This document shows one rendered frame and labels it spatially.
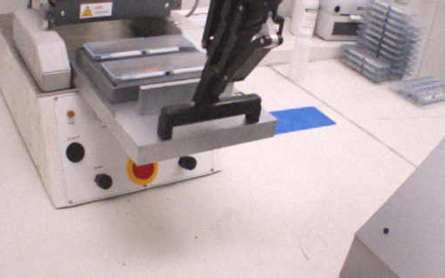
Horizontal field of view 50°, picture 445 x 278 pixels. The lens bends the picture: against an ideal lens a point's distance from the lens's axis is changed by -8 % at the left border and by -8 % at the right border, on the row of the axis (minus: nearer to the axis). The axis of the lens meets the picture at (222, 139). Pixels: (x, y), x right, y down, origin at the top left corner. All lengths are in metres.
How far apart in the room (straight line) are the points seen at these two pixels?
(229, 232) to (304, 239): 0.13
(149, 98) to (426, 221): 0.43
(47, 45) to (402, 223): 0.62
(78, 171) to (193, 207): 0.21
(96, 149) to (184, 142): 0.25
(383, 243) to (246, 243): 0.23
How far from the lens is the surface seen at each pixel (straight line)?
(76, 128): 0.86
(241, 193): 0.95
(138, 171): 0.90
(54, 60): 0.85
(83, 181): 0.88
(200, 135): 0.67
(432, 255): 0.74
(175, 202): 0.91
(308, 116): 1.29
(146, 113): 0.70
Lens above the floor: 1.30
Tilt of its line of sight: 30 degrees down
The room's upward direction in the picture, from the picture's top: 10 degrees clockwise
